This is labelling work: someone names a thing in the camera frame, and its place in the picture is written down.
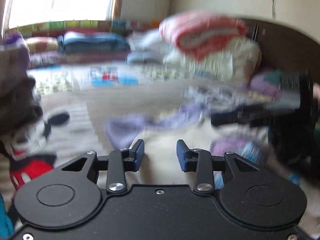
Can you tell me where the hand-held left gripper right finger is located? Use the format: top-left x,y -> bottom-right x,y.
176,139 -> 261,195

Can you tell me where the colourful alphabet foam mat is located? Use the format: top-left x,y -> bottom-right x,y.
7,20 -> 163,34

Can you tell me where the person's right hand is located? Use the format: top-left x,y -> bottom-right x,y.
269,120 -> 320,173

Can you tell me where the blue folded blanket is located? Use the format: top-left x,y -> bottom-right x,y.
57,31 -> 129,55

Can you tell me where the cartoon mouse printed blanket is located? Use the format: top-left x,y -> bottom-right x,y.
0,64 -> 320,230

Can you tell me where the purple printed pillow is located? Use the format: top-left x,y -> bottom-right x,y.
250,70 -> 300,100

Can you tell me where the cream and lavender sweatshirt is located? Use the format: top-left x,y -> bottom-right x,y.
104,102 -> 278,190

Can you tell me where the window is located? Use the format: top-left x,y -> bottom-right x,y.
9,0 -> 125,28

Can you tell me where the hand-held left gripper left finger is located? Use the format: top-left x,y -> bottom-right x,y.
61,139 -> 145,195

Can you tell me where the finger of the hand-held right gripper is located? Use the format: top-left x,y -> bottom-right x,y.
211,105 -> 272,128

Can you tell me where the dark wooden headboard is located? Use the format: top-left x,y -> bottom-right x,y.
240,19 -> 320,80

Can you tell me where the pink folded quilt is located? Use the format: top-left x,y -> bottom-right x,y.
160,11 -> 248,60

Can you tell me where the cream satin quilt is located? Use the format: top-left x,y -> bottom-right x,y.
162,40 -> 262,85

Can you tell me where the stack of folded clothes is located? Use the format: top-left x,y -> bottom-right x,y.
0,34 -> 45,140

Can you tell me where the yellow printed pillow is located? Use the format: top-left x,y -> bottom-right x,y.
25,37 -> 60,54

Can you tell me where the light blue plush toy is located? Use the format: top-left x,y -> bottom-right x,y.
126,51 -> 163,64

